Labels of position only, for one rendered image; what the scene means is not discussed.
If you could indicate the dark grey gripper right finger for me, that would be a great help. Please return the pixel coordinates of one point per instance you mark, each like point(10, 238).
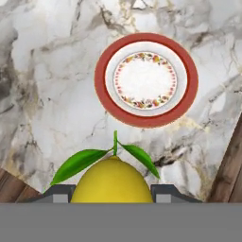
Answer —
point(164, 193)

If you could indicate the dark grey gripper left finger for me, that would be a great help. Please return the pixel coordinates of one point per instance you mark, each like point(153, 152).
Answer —
point(60, 193)

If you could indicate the yellow lemon with green leaves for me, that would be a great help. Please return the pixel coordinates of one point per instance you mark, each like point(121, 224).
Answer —
point(112, 182)

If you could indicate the red-rimmed floral white plate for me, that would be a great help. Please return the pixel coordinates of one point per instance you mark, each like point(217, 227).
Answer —
point(146, 80)

